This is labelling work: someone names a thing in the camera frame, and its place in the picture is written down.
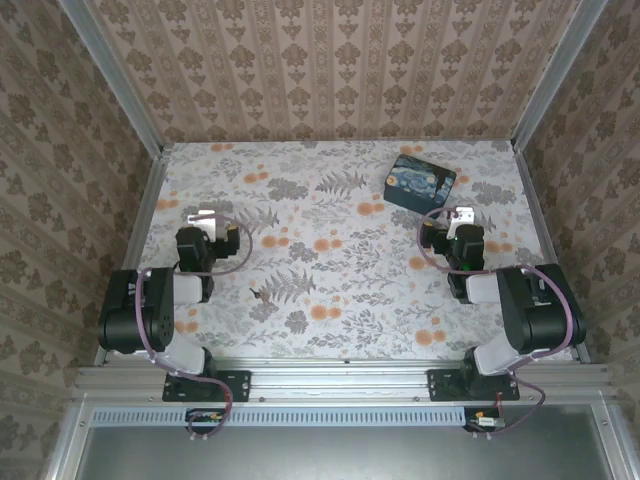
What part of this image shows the starry night print box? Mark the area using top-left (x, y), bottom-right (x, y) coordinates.
top-left (382, 153), bottom-right (458, 213)

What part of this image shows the floral patterned table cover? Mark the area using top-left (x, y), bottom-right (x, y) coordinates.
top-left (134, 141), bottom-right (576, 361)

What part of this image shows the black mounting plate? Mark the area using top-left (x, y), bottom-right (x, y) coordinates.
top-left (427, 368), bottom-right (521, 403)
top-left (162, 368), bottom-right (252, 404)

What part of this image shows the small black controller board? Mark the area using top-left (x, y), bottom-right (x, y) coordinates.
top-left (185, 408), bottom-right (227, 435)
top-left (464, 407), bottom-right (504, 434)

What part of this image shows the grey metal panel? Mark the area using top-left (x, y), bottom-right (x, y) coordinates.
top-left (49, 405), bottom-right (640, 480)

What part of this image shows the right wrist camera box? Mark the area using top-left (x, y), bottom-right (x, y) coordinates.
top-left (446, 205), bottom-right (475, 240)

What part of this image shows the purple cable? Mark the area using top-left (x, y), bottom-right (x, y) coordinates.
top-left (417, 206), bottom-right (577, 441)
top-left (134, 214), bottom-right (254, 444)

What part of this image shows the aluminium side rail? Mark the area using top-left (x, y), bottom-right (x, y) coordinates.
top-left (93, 144), bottom-right (175, 367)
top-left (513, 143), bottom-right (592, 365)

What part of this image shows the long aluminium frame rail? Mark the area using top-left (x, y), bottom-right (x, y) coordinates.
top-left (74, 357), bottom-right (616, 401)

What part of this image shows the aluminium corner post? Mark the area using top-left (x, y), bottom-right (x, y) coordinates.
top-left (58, 0), bottom-right (167, 157)
top-left (510, 0), bottom-right (610, 152)

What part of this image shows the white slotted cable duct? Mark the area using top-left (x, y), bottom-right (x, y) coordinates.
top-left (92, 405), bottom-right (504, 429)

